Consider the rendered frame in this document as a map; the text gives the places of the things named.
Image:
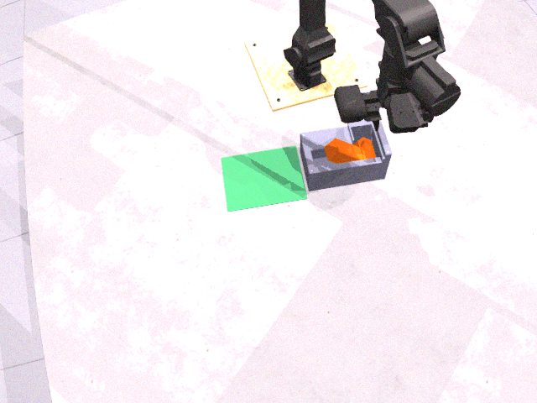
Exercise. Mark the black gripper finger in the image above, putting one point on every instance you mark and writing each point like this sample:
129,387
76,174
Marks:
374,119

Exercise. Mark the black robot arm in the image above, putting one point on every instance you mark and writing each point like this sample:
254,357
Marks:
432,90

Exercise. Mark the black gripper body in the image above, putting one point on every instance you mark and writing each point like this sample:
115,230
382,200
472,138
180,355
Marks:
353,107

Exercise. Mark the orange l-shaped part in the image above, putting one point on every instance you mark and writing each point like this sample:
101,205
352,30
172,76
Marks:
339,151

